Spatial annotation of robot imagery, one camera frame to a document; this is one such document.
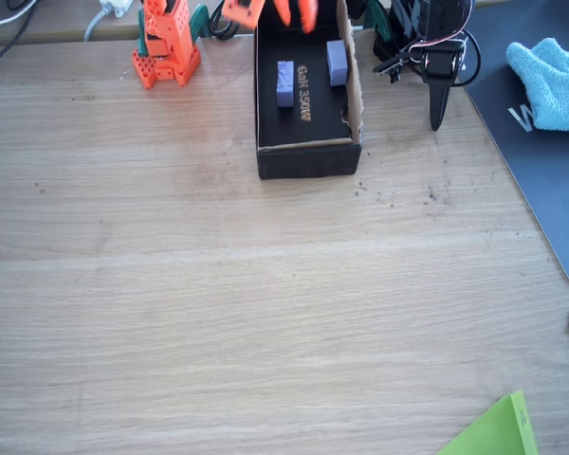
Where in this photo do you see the purple foam block rough face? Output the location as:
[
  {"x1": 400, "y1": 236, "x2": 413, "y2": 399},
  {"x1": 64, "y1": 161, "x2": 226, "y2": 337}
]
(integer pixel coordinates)
[{"x1": 276, "y1": 59, "x2": 296, "y2": 109}]

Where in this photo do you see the black cardboard box GaN 350W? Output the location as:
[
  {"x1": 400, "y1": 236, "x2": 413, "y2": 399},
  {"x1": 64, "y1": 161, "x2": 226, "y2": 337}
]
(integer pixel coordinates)
[{"x1": 252, "y1": 0, "x2": 364, "y2": 182}]

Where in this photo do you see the dark green table clamp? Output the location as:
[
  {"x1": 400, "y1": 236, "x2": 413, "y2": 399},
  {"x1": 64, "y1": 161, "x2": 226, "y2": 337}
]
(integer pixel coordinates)
[
  {"x1": 188, "y1": 4, "x2": 211, "y2": 41},
  {"x1": 362, "y1": 0, "x2": 391, "y2": 40}
]

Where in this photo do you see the light blue towel cloth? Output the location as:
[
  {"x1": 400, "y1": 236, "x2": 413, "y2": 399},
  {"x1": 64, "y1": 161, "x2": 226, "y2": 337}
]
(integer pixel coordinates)
[{"x1": 505, "y1": 37, "x2": 569, "y2": 134}]

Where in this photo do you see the white power strip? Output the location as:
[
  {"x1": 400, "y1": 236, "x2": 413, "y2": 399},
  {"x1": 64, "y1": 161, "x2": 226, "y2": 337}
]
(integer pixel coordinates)
[{"x1": 99, "y1": 0, "x2": 135, "y2": 19}]

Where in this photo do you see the dark navy desk mat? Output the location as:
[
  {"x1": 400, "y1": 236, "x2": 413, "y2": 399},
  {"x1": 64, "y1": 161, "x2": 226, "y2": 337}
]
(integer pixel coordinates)
[{"x1": 456, "y1": 0, "x2": 569, "y2": 286}]

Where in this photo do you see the lime green flat sheet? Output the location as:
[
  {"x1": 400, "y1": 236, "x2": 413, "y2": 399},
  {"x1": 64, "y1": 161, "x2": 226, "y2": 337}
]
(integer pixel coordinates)
[{"x1": 435, "y1": 389, "x2": 540, "y2": 455}]

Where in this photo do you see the red white black servo wire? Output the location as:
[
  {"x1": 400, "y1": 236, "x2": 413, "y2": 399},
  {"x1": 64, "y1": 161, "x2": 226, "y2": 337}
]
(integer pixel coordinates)
[{"x1": 405, "y1": 0, "x2": 478, "y2": 65}]

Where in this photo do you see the coiled black cable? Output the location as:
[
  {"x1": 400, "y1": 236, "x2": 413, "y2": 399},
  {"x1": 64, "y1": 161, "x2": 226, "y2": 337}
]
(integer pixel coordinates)
[{"x1": 208, "y1": 0, "x2": 242, "y2": 43}]

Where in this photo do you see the grey power cable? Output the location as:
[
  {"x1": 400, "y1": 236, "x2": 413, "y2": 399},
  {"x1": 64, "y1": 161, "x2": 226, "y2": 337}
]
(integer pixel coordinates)
[{"x1": 83, "y1": 8, "x2": 109, "y2": 45}]

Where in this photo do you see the thin black cable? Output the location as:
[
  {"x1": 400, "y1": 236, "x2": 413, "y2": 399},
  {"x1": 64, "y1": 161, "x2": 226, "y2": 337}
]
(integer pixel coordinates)
[{"x1": 0, "y1": 0, "x2": 35, "y2": 78}]

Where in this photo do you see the white cable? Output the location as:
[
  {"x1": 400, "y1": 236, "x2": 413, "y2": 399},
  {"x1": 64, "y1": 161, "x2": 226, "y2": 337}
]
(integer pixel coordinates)
[{"x1": 0, "y1": 0, "x2": 40, "y2": 40}]

